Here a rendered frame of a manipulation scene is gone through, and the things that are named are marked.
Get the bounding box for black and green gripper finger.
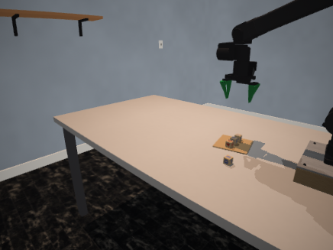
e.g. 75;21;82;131
248;83;260;102
220;80;231;99

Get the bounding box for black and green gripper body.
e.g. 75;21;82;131
222;61;258;86

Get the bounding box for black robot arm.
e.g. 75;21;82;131
216;0;333;166

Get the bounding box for tan flat mat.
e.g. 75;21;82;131
212;135;253;154

